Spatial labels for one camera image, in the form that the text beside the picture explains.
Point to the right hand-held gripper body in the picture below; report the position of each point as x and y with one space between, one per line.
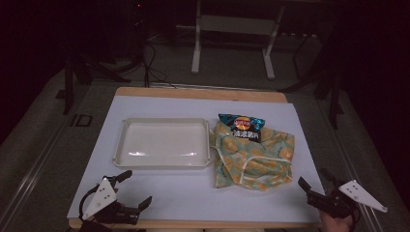
341 199

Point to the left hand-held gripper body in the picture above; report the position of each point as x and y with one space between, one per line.
106 201

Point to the white plastic tray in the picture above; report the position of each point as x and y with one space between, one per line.
162 145

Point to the green orange patterned cloth bag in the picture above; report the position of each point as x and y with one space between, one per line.
257 158

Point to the dark snack chip bag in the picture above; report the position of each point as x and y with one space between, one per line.
242 126

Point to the person's right hand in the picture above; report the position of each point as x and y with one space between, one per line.
335 223

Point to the white table sheet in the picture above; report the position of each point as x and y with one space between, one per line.
193 193

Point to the black metal stand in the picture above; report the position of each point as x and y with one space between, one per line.
77 74
328 83

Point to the wooden table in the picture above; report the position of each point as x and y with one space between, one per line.
199 94

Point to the white metal stand frame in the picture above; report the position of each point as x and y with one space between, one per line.
235 25

